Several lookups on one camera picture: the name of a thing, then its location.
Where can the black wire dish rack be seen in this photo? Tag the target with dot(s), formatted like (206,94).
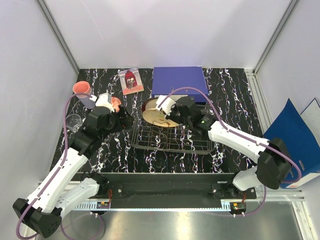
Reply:
(169,139)

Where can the clear glass tumbler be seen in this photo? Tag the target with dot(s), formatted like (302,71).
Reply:
(73,122)

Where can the blue folder outside cell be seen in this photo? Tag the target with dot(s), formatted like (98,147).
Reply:
(301,143)

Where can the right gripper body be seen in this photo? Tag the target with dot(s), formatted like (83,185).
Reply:
(175,115)

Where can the blue ring binder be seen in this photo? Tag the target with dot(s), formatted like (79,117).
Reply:
(191,78)

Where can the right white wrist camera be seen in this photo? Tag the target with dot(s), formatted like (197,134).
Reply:
(165,104)

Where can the lavender plastic cup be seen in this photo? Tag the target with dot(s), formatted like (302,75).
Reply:
(89,101)

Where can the red rimmed cream plate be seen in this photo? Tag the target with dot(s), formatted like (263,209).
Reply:
(149,104)

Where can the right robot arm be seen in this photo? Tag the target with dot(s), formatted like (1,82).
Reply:
(270,156)

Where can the red illustrated booklet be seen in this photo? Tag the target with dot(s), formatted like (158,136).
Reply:
(130,81)

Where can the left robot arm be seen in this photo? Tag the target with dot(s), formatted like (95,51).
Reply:
(44,209)

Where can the white cable duct rail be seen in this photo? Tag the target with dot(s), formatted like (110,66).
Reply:
(93,206)

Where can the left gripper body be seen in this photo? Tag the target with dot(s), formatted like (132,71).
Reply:
(121,123)

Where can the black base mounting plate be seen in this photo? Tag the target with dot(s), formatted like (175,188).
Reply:
(172,192)

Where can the blue white patterned bowl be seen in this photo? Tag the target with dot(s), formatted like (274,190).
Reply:
(116,103)

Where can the cream floral plate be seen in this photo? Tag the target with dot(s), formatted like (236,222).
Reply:
(157,118)

